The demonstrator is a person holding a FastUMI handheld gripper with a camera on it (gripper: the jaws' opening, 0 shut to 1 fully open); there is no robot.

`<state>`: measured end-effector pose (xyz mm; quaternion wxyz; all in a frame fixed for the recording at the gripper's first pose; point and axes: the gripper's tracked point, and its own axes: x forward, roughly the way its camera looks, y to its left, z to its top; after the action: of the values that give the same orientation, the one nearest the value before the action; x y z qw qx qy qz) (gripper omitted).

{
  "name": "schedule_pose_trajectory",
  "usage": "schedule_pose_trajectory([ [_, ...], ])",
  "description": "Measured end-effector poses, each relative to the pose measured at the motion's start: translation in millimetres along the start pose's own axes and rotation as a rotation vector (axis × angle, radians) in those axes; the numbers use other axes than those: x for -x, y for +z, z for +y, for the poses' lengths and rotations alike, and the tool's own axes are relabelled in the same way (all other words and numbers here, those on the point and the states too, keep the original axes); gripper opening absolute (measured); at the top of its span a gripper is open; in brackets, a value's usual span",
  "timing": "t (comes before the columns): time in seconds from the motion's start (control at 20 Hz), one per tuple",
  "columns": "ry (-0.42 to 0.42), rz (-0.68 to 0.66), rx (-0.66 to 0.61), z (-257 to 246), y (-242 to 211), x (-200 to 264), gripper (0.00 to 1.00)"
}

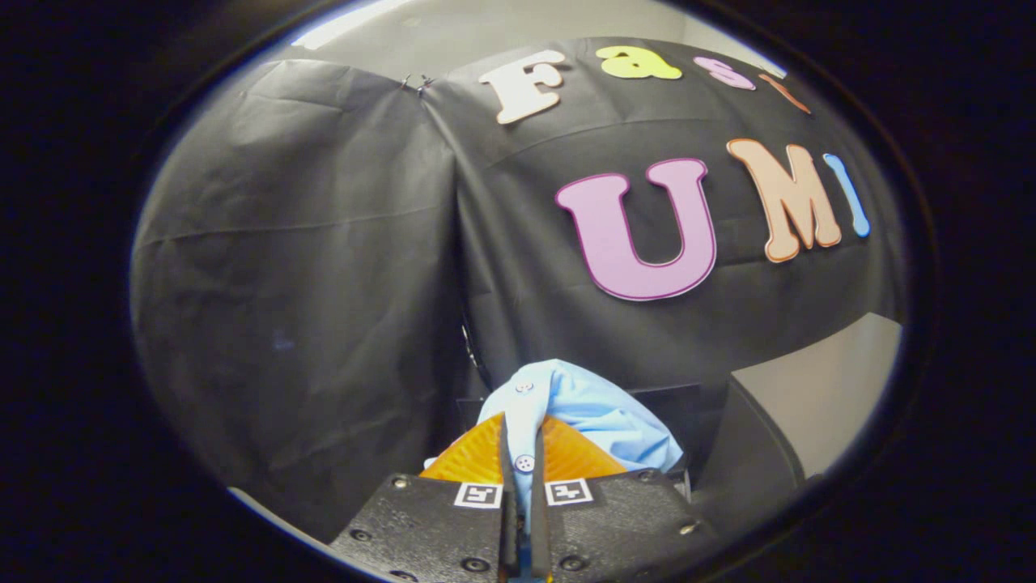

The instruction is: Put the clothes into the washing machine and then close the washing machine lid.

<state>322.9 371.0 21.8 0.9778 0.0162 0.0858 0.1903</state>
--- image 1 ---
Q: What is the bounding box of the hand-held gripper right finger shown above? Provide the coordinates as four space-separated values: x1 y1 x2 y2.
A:
530 415 723 583

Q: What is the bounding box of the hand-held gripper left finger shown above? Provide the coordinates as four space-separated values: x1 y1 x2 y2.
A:
330 411 520 583

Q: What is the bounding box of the light blue shirt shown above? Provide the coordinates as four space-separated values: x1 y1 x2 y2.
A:
478 359 686 537

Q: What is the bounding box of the beige cabinet with grey top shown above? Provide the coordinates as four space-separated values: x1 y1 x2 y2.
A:
694 312 904 537

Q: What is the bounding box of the black backdrop cloth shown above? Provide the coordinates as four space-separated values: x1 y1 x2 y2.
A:
129 36 909 545

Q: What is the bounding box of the black cable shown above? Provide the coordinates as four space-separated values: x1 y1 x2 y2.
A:
460 312 491 389

